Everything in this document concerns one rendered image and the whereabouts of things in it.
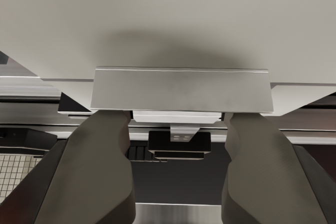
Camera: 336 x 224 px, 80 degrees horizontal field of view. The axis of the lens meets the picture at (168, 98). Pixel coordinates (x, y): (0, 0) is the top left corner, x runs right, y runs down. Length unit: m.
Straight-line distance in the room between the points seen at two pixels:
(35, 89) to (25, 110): 0.29
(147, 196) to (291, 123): 0.47
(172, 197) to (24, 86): 0.56
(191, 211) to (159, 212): 0.03
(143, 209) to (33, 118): 0.39
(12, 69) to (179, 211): 0.21
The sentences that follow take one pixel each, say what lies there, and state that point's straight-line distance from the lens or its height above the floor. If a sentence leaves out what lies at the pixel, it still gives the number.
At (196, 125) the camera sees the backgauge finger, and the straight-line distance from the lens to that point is 0.24.
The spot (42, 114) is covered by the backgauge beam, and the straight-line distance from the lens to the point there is 0.53.
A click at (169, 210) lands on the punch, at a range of 0.21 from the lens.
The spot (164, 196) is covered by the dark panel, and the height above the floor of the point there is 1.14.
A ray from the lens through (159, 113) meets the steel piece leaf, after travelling 0.18.
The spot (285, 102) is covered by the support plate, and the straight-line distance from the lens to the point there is 0.17.
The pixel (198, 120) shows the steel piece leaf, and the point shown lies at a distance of 0.21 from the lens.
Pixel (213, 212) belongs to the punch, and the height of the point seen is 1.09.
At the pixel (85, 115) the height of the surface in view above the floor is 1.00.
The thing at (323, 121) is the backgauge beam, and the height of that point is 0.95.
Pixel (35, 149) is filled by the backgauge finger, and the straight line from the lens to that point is 0.51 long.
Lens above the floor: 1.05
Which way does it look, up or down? 18 degrees down
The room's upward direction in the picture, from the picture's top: 179 degrees counter-clockwise
